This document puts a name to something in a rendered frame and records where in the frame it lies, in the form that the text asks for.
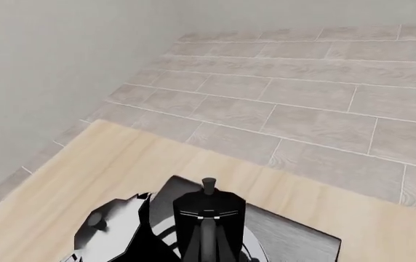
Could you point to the flat black stove plate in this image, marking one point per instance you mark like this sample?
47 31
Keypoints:
284 236

